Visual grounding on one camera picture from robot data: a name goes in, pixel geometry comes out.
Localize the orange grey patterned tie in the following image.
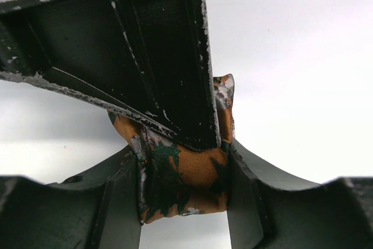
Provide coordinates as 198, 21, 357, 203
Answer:
108, 74, 235, 224

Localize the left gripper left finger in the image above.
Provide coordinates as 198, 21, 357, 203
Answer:
1, 147, 141, 248

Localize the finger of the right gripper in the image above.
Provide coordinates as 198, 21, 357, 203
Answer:
1, 0, 220, 151

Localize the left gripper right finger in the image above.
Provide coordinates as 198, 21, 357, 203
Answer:
227, 141, 372, 249

